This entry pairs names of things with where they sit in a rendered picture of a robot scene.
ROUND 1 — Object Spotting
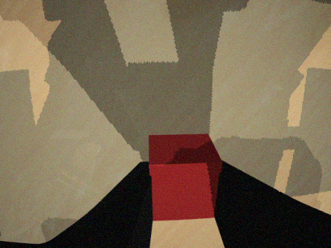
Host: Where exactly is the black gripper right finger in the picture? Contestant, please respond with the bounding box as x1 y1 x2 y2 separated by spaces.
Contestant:
214 161 331 248

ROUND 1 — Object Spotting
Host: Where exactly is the red block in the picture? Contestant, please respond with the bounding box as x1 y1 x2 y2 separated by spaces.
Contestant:
149 133 222 221

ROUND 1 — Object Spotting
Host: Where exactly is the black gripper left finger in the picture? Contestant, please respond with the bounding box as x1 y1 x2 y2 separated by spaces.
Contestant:
0 162 152 248

